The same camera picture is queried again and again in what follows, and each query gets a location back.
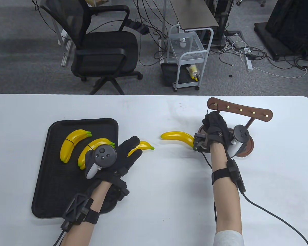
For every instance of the person's left hand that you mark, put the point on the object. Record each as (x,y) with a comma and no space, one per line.
(125,159)

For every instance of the person's right hand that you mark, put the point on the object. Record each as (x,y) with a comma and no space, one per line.
(217,128)

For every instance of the yellow plastic banana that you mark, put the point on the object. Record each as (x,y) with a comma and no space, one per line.
(69,153)
(74,134)
(179,137)
(82,167)
(145,145)
(97,141)

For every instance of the person's right forearm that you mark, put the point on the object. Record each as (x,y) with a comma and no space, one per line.
(225,210)

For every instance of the black right forearm tracker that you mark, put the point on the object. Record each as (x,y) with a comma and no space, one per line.
(233,174)

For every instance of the person's left forearm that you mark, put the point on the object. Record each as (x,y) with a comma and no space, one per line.
(79,234)

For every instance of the black left forearm tracker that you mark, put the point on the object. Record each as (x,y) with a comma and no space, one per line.
(75,210)

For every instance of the grey left hand controller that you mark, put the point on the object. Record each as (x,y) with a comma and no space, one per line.
(104,155)

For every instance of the grey hand controller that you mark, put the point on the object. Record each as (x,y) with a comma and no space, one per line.
(104,155)
(240,135)

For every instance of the grey right hand controller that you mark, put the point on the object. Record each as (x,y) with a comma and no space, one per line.
(240,135)

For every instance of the brown wooden hook stand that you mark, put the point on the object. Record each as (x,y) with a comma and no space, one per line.
(246,110)

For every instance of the small yellow bottle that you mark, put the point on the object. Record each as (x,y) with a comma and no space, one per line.
(195,77)

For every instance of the cream paper cup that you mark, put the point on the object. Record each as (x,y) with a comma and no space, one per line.
(192,68)

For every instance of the white power strip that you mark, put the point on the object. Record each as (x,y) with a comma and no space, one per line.
(160,48)
(249,62)

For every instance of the black plastic tray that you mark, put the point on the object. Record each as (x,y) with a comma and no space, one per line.
(54,179)

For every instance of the grey floor socket box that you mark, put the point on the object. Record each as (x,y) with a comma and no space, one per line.
(233,38)

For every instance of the white shirt sleeve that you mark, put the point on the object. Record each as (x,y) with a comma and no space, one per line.
(228,239)

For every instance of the black mesh office chair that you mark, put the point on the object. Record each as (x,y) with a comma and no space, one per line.
(105,48)

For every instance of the brown side table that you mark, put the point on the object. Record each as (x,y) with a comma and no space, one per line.
(195,14)

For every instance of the black power adapter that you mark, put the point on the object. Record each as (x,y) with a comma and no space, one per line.
(144,31)

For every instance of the black equipment stand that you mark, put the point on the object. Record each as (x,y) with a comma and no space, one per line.
(290,25)

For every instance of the brown cardboard box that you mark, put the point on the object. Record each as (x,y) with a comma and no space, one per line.
(97,2)

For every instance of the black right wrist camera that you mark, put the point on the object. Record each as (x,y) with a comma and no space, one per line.
(201,142)

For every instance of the black desk frame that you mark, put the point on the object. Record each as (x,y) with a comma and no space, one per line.
(220,15)

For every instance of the white aluminium frame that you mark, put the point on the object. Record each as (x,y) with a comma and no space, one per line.
(64,57)

